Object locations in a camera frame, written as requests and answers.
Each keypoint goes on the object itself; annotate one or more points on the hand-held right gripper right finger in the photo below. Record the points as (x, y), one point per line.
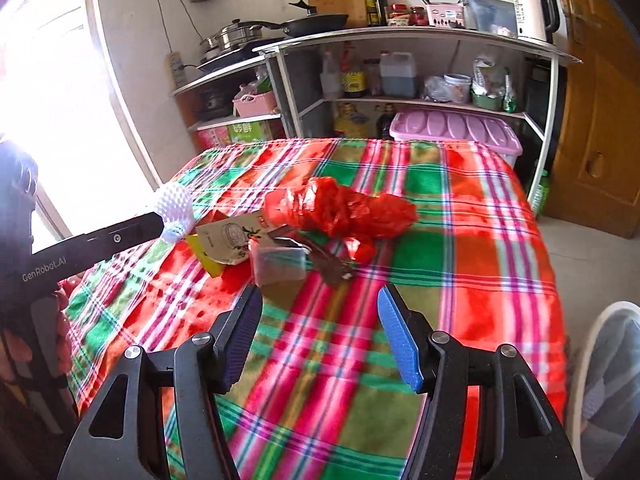
(400, 342)

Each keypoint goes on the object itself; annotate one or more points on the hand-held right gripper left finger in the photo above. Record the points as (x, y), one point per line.
(240, 332)

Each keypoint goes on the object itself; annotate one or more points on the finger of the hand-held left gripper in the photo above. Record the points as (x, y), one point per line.
(120, 237)

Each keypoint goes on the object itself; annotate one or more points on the white foam fruit net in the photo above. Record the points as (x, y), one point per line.
(175, 207)

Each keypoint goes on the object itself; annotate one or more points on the clear plastic packet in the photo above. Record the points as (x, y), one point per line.
(277, 262)

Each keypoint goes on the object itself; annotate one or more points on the yellow packet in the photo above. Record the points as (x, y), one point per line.
(205, 258)

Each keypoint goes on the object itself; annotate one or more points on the beige paper bag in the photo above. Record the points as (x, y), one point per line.
(225, 242)

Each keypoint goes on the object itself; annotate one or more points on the foil snack wrapper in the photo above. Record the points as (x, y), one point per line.
(325, 262)

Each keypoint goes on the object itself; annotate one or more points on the red plastic bag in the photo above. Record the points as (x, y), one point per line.
(350, 215)

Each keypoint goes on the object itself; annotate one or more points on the white trash bin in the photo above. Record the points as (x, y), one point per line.
(575, 400)

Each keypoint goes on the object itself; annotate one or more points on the grey bin liner bag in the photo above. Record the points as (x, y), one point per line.
(615, 385)

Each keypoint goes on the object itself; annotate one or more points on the person's left hand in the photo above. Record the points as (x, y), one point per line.
(62, 332)

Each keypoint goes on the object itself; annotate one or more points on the plaid tablecloth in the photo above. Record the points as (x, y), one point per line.
(450, 270)

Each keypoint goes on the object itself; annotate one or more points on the window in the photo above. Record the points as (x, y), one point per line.
(65, 85)

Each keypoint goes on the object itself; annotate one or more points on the colourful cardboard box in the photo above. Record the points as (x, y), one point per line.
(245, 134)

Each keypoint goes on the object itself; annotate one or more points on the small white kitchen shelf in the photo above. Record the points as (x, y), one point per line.
(220, 77)

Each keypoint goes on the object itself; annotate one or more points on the pink plastic basket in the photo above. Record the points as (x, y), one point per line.
(255, 105)

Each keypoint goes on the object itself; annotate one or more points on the green plastic bottle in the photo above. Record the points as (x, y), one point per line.
(539, 195)

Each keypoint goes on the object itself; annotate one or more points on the black induction cooker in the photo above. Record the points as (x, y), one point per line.
(235, 56)

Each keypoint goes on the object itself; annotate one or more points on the pink lid storage box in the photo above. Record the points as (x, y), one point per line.
(450, 130)

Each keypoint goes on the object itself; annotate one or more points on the dark vinegar bottle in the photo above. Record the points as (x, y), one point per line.
(385, 124)

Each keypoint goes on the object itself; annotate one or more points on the large yellow oil bottle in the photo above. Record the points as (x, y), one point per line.
(352, 122)

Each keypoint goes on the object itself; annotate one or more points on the steel steamer pot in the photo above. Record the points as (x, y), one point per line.
(232, 35)

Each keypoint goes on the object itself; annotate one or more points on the clear plastic bag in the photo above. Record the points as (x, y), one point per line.
(434, 91)

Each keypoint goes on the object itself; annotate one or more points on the green bowl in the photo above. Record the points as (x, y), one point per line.
(487, 102)

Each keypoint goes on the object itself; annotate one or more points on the white plastic tub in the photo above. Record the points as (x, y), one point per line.
(457, 89)

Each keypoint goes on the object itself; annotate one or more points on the white plastic bottle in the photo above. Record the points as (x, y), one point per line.
(330, 80)

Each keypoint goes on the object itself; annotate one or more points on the translucent plastic jug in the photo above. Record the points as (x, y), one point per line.
(398, 77)

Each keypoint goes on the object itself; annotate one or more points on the yellow label bottle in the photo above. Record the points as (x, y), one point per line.
(353, 80)

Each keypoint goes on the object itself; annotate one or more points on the green white packet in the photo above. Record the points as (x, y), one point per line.
(510, 95)

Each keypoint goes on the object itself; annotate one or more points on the printed snack bag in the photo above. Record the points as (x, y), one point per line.
(489, 75)

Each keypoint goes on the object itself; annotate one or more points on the black frying pan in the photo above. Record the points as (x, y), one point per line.
(315, 24)

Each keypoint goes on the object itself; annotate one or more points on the wooden door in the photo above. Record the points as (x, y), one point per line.
(600, 110)

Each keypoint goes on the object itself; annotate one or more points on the large white kitchen shelf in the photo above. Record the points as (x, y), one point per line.
(400, 35)

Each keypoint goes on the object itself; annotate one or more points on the red sauce jar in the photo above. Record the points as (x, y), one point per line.
(417, 16)
(398, 16)

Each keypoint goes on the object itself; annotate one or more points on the pink chopstick holder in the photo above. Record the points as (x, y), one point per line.
(445, 16)

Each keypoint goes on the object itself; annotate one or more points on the dark sauce bottle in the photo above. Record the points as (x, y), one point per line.
(381, 7)

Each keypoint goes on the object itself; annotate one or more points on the clear storage box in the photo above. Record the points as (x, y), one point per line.
(489, 16)

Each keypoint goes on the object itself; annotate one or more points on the white electric kettle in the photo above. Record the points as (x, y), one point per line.
(530, 10)

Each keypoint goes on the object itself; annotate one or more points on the wall power strip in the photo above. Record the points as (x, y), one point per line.
(176, 70)

